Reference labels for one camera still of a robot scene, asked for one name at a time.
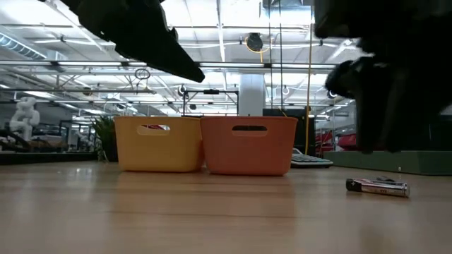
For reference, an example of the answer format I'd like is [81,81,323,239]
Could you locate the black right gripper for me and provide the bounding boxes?
[323,35,452,155]

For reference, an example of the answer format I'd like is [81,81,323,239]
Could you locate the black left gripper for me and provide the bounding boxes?
[69,0,206,84]

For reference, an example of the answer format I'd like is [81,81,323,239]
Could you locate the Energizer Max AA battery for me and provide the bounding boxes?
[345,176,411,199]

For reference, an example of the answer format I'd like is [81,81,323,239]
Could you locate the green low platform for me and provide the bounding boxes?
[323,150,452,176]

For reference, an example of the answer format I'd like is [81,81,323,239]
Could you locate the red storage bins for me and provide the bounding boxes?
[315,130,357,152]

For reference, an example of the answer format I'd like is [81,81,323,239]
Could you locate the computer keyboard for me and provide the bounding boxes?
[290,147,334,169]

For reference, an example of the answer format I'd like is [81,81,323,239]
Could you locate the white building column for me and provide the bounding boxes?
[239,73,266,116]

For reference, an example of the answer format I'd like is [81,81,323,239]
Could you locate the yellow plastic bin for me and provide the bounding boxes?
[113,116,205,174]

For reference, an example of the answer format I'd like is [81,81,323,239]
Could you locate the green potted plant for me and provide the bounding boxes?
[90,115,119,163]

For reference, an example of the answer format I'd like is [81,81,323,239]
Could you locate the orange plastic bin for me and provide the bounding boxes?
[200,116,299,177]

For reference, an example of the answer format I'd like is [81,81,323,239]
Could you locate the black metal frame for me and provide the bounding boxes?
[182,89,240,116]

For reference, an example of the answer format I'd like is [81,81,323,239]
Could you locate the long ceiling light rail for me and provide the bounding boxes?
[0,60,336,71]

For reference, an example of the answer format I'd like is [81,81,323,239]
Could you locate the black reel with yellow cord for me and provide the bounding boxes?
[244,32,271,54]

